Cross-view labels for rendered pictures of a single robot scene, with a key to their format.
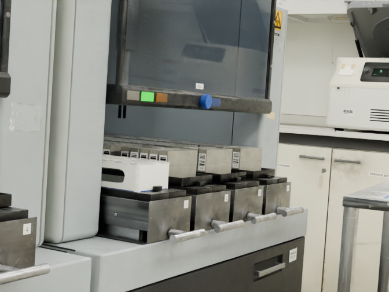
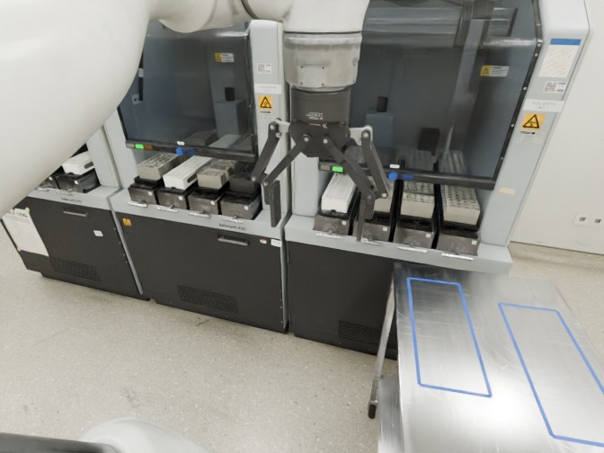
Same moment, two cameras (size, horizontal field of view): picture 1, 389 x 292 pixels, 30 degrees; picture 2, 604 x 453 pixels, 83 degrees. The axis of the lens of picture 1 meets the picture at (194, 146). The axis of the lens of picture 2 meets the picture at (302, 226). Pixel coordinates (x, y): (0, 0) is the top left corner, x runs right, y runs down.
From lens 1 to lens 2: 1.44 m
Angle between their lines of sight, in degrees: 77
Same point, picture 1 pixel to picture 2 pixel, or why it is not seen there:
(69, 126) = (295, 174)
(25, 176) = not seen: hidden behind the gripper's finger
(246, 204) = (409, 237)
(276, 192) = (454, 241)
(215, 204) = (373, 229)
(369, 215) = not seen: outside the picture
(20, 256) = (244, 215)
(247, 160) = (456, 214)
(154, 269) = (320, 241)
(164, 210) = (325, 221)
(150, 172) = (330, 202)
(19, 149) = not seen: hidden behind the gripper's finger
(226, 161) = (426, 209)
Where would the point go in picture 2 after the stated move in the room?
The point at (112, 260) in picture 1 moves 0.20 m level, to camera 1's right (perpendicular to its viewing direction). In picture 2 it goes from (291, 229) to (303, 259)
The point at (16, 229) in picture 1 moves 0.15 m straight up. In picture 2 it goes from (242, 207) to (238, 173)
